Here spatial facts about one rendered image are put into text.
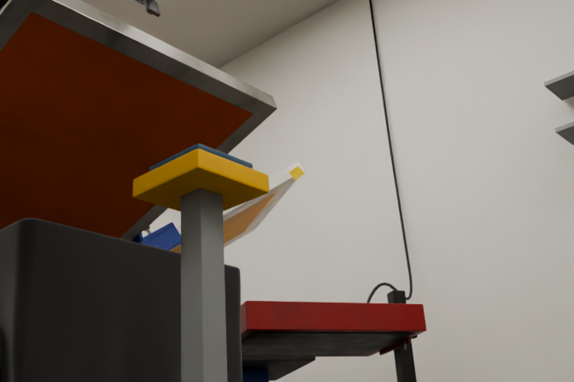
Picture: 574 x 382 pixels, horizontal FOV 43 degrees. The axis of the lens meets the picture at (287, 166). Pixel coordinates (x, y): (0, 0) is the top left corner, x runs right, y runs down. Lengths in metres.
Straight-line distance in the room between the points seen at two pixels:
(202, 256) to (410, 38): 2.86
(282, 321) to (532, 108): 1.49
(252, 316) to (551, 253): 1.28
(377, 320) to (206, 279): 1.53
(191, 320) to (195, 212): 0.14
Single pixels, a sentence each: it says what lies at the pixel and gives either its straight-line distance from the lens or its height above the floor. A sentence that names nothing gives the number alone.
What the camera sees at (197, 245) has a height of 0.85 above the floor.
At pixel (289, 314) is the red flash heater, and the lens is 2.30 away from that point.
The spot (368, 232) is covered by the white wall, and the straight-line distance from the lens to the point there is 3.46.
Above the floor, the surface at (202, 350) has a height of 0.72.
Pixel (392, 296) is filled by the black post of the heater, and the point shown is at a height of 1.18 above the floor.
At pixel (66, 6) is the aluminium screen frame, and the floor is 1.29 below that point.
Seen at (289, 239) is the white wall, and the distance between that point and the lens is 3.77.
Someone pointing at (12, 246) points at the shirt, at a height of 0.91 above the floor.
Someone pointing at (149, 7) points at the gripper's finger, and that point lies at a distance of 1.47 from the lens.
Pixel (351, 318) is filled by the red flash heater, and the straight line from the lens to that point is 2.37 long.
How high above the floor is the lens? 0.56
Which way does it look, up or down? 24 degrees up
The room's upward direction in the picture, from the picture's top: 4 degrees counter-clockwise
